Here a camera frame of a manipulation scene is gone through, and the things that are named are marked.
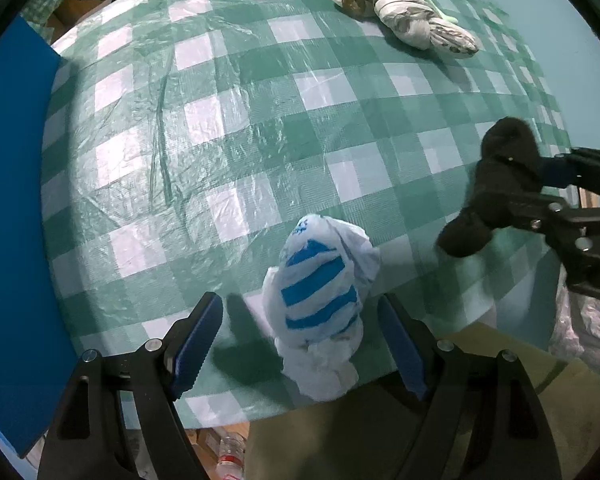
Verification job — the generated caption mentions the clear plastic bag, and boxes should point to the clear plastic bag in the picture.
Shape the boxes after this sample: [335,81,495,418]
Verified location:
[547,265,600,383]

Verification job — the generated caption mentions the green checked cloth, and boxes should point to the green checked cloth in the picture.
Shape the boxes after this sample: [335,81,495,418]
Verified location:
[20,0,73,31]

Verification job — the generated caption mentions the white blue striped sock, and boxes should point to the white blue striped sock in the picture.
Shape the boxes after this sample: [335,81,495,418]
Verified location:
[261,213,382,402]

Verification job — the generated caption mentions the black sock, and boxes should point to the black sock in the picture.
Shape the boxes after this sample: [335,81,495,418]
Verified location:
[436,116,546,258]

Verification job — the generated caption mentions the green checked tablecloth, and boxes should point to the green checked tablecloth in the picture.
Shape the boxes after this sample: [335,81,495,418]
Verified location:
[40,0,573,431]

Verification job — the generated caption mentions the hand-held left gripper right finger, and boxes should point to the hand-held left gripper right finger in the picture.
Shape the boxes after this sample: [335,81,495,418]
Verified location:
[377,292,563,480]

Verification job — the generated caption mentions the clear plastic bottle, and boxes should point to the clear plastic bottle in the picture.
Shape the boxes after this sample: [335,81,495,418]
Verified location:
[215,432,248,480]

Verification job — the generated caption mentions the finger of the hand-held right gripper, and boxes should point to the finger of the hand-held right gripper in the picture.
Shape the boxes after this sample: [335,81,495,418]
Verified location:
[500,189,588,233]
[535,147,600,191]

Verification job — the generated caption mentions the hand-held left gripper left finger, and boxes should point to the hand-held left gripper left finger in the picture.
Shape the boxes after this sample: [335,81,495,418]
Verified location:
[37,291,224,480]

